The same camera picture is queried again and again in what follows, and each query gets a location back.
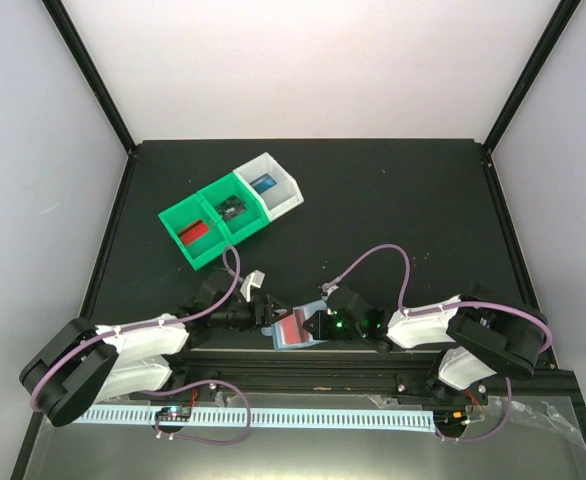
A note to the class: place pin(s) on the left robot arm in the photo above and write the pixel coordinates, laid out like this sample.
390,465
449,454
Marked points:
84,364

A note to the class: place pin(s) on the blue card holder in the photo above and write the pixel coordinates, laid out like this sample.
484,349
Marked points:
309,310

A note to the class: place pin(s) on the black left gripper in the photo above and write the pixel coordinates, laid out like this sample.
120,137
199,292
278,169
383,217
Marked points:
266,319

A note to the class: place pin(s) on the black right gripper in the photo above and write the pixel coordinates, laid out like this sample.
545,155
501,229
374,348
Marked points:
321,331

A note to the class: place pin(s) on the white plastic bin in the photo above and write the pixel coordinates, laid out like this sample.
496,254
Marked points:
279,200

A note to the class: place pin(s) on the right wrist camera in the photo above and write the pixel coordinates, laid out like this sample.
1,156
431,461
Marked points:
328,288

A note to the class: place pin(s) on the green middle plastic bin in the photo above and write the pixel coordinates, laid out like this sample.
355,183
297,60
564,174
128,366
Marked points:
244,225

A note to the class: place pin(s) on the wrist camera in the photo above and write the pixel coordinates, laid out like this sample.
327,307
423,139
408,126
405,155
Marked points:
252,281
328,288

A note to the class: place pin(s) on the green end plastic bin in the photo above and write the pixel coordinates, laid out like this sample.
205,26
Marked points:
182,214

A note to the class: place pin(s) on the black frame post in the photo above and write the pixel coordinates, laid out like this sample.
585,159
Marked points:
77,48
545,45

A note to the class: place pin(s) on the red card in bin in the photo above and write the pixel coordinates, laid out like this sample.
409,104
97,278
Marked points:
193,232

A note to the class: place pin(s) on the blue card in bin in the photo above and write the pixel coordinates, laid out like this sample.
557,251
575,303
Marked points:
263,183

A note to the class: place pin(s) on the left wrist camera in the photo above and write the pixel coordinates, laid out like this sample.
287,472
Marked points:
252,281

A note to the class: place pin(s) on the black frame post right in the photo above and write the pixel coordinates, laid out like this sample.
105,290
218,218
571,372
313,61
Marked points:
545,45

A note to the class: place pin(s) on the red card in holder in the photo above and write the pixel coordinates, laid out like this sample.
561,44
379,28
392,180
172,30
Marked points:
290,331

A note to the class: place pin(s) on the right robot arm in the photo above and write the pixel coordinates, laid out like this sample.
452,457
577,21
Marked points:
481,335

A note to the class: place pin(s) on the white slotted cable duct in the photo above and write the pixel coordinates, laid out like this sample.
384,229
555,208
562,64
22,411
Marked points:
279,418

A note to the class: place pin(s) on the black frame post left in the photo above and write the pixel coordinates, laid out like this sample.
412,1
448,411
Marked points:
77,48

